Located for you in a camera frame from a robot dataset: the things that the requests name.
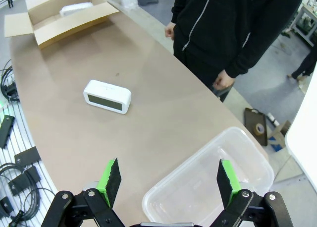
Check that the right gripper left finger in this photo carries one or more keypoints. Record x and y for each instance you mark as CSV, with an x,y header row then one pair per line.
x,y
109,185

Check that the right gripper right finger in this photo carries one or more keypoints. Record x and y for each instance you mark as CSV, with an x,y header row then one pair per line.
x,y
229,185

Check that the fully bubble-wrapped clock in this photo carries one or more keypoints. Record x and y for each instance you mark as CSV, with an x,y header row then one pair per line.
x,y
74,9

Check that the white unwrapped digital clock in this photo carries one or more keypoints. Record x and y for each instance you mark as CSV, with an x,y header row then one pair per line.
x,y
106,96

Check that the person's right hand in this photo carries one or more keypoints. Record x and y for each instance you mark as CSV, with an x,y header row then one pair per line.
x,y
169,30

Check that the person's left hand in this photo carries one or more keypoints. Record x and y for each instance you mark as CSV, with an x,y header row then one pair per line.
x,y
224,80

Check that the clear plastic container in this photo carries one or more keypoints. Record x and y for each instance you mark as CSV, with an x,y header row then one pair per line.
x,y
210,177

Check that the brown cardboard box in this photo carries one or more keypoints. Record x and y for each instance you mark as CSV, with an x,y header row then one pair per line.
x,y
69,23

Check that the brown tape roll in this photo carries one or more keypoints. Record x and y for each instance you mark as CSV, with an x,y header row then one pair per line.
x,y
259,128

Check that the dark tray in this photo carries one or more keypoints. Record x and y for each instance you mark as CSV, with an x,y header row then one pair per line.
x,y
250,123

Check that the small cardboard box blue print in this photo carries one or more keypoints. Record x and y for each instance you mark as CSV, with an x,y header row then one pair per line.
x,y
280,135

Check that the white table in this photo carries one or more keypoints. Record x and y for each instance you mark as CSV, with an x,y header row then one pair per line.
x,y
304,128

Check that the white slotted mounting plate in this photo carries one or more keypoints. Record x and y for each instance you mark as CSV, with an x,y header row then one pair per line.
x,y
22,137

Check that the person in black jacket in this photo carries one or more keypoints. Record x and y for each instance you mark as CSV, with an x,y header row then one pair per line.
x,y
223,26

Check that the bystander in dark clothes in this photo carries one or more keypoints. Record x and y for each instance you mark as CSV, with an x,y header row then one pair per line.
x,y
305,66

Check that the black metal bracket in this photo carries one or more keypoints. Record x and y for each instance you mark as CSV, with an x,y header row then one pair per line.
x,y
6,130
23,181
27,156
6,207

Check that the grey metal frame table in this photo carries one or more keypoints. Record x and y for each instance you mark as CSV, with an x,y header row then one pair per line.
x,y
305,23

